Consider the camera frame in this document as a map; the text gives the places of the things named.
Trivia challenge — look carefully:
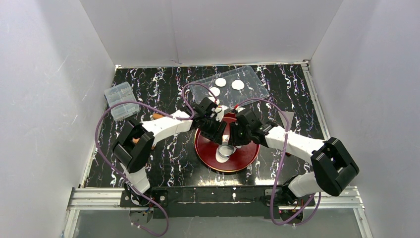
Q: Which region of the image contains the round red tray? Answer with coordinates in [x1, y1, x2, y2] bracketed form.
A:
[194, 113, 260, 173]

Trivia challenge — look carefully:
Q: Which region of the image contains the clear plastic tray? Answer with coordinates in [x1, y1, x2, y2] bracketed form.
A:
[188, 65, 269, 108]

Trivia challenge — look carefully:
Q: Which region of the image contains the wooden dough roller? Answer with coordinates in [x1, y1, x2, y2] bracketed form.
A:
[132, 113, 164, 144]

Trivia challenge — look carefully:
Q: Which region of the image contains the white dough ball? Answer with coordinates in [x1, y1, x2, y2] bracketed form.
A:
[215, 144, 242, 163]

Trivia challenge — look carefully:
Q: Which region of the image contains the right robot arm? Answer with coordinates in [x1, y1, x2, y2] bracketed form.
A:
[229, 109, 360, 202]

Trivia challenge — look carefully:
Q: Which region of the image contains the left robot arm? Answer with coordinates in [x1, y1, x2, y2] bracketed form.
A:
[112, 98, 228, 194]

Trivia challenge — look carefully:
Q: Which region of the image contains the flat white dumpling wrapper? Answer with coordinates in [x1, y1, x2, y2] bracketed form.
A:
[209, 87, 220, 97]
[231, 79, 245, 90]
[214, 78, 226, 87]

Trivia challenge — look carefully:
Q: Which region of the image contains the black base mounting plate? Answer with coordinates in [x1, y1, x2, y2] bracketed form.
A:
[119, 185, 320, 220]

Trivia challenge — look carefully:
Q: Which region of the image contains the clear compartment screw box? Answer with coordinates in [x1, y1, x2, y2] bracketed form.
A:
[104, 82, 140, 121]

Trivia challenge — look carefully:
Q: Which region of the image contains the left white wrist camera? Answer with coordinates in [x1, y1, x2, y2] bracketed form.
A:
[214, 105, 229, 121]

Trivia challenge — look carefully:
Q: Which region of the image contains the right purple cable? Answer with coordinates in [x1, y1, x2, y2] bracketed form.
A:
[234, 98, 321, 227]

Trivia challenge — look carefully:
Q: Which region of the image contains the purple cable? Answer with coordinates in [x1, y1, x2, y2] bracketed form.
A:
[234, 98, 321, 227]
[94, 82, 219, 237]

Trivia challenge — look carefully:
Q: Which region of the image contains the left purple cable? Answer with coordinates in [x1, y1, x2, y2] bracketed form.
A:
[94, 82, 219, 237]

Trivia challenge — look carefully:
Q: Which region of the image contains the aluminium frame rail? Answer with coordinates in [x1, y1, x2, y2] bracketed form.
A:
[67, 188, 124, 210]

